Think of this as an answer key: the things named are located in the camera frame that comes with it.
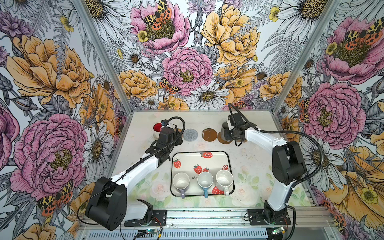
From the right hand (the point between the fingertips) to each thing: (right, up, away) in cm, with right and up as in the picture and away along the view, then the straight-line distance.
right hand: (227, 139), depth 95 cm
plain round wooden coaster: (-3, -2, +6) cm, 7 cm away
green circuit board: (-43, -42, -24) cm, 65 cm away
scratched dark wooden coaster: (-11, +2, +11) cm, 16 cm away
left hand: (-31, +2, -8) cm, 32 cm away
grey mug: (-2, +8, 0) cm, 8 cm away
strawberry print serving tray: (-21, -15, -1) cm, 26 cm away
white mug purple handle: (-28, -22, -12) cm, 38 cm away
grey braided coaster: (-24, +2, +10) cm, 26 cm away
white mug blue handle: (-15, -22, -11) cm, 29 cm away
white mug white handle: (-4, -21, -10) cm, 24 cm away
